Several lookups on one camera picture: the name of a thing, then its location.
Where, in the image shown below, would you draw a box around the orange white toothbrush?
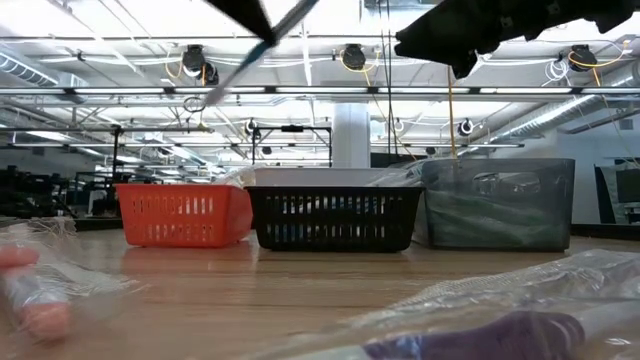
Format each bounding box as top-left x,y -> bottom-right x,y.
213,166 -> 257,187
0,214 -> 149,346

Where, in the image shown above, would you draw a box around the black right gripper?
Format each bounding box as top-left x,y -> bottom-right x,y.
396,0 -> 640,79

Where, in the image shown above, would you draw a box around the black hanging cable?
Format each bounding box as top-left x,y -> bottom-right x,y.
378,0 -> 400,156

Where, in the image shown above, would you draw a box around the silver ventilation duct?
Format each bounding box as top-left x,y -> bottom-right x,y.
464,59 -> 640,149
0,49 -> 90,91

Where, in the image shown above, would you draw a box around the long ceiling light bar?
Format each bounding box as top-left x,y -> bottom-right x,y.
0,86 -> 640,97

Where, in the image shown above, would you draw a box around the purple white toothbrush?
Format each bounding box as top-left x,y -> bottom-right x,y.
367,158 -> 427,189
199,251 -> 640,360

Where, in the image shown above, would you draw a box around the dark monitor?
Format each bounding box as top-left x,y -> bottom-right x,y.
593,158 -> 640,226

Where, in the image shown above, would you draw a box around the white square pillar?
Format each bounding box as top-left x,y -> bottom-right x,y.
332,102 -> 372,170

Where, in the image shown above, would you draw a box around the yellow hanging cord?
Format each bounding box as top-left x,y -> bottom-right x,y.
443,64 -> 457,161

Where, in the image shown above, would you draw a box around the black metal frame stand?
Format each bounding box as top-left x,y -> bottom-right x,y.
250,125 -> 333,171

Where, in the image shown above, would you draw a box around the black cable loop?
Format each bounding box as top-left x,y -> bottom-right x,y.
182,96 -> 207,115

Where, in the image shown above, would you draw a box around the dark background workstation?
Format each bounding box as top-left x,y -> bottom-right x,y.
0,164 -> 121,232

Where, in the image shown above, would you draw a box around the grey translucent plastic bin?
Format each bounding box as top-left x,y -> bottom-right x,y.
413,158 -> 576,252

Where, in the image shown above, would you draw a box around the white coiled cable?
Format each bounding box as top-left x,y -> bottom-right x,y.
543,58 -> 571,84

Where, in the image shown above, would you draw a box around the white plastic basket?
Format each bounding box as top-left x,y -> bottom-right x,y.
253,167 -> 409,189

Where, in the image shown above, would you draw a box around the black plastic basket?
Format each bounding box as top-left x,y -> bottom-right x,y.
243,185 -> 425,253

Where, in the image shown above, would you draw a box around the black ceiling cable reel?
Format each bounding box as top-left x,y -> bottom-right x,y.
180,43 -> 220,87
569,43 -> 600,73
341,43 -> 368,72

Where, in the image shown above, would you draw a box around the orange plastic basket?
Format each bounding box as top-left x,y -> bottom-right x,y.
113,182 -> 254,249

